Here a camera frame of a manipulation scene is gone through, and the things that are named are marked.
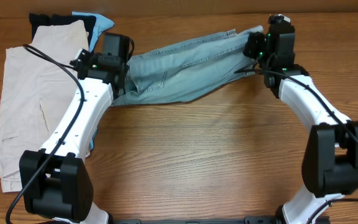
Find light blue denim shorts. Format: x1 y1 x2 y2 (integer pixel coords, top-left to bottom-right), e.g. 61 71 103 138
112 26 264 106

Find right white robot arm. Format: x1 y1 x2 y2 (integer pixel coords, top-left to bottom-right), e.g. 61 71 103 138
240 14 358 224

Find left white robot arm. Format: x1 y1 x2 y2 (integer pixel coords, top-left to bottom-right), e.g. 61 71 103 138
6 33 134 224

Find light blue folded shirt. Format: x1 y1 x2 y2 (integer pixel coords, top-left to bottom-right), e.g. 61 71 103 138
71 11 115 151

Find beige cargo shorts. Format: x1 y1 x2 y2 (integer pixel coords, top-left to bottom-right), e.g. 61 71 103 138
0 19 91 193

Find black folded garment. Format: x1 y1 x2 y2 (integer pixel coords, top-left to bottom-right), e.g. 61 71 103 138
29 13 96 44

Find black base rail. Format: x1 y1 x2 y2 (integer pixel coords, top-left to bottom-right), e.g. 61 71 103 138
110 215 331 224

